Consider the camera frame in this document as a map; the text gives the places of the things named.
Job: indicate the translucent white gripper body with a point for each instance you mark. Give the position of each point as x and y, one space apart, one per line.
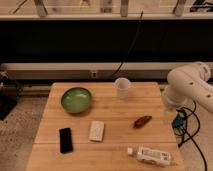
169 114

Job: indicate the red brown pepper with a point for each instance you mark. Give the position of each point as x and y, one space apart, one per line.
142 121

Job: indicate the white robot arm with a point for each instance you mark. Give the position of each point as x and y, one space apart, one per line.
187 82

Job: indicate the white sponge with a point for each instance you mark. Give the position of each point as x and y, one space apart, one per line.
96 131

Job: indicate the clear plastic bottle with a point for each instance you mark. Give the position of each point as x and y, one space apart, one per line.
151 156

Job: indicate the clear plastic cup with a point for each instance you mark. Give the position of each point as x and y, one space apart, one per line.
122 86

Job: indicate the green bowl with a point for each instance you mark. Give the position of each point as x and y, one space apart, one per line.
76 100

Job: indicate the black rectangular phone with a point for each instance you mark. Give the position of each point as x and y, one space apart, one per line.
65 140

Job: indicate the dark equipment at left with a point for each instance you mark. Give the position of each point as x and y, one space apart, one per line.
7 103

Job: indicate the white wall outlet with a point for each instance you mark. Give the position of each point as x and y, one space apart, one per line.
94 74

